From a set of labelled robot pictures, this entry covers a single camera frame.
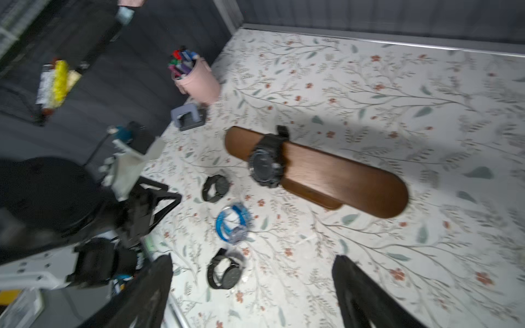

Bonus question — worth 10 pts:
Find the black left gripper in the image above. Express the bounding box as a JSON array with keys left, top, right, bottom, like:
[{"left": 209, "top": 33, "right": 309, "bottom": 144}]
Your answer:
[{"left": 114, "top": 176, "right": 182, "bottom": 248}]

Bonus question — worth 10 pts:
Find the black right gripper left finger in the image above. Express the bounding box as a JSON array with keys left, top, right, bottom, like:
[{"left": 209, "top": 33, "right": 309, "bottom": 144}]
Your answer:
[{"left": 75, "top": 253, "right": 173, "bottom": 327}]

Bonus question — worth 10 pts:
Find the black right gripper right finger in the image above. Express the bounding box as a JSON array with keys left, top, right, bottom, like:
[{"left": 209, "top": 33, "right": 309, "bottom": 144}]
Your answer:
[{"left": 332, "top": 255, "right": 424, "bottom": 328}]

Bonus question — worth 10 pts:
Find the black rugged watch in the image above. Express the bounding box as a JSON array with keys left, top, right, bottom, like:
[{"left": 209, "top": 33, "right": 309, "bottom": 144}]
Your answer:
[{"left": 248, "top": 125, "right": 290, "bottom": 189}]

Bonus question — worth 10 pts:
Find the brown wooden watch stand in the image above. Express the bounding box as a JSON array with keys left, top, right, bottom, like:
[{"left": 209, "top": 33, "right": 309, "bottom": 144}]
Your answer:
[{"left": 225, "top": 127, "right": 409, "bottom": 219}]

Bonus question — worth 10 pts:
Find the black slim watch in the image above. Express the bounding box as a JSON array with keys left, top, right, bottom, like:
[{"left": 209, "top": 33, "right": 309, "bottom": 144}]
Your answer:
[{"left": 201, "top": 174, "right": 230, "bottom": 203}]

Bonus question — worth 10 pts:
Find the blue transparent watch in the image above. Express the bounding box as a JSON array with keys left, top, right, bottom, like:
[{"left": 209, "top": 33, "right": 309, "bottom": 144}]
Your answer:
[{"left": 215, "top": 202, "right": 252, "bottom": 245}]

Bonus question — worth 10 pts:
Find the black round watch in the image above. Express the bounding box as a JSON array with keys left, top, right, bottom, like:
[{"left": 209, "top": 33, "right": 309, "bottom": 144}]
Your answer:
[{"left": 206, "top": 248, "right": 243, "bottom": 290}]

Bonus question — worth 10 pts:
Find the grey hole punch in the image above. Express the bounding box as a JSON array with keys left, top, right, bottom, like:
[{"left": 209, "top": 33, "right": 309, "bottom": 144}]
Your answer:
[{"left": 170, "top": 103, "right": 207, "bottom": 131}]

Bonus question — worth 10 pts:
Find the pink pen cup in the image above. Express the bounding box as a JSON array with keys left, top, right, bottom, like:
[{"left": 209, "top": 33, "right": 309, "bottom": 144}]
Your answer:
[{"left": 168, "top": 46, "right": 221, "bottom": 106}]

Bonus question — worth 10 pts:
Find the yellow highlighter marker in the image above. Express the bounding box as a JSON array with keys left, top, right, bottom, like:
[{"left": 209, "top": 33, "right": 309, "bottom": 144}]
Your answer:
[{"left": 51, "top": 60, "right": 69, "bottom": 108}]

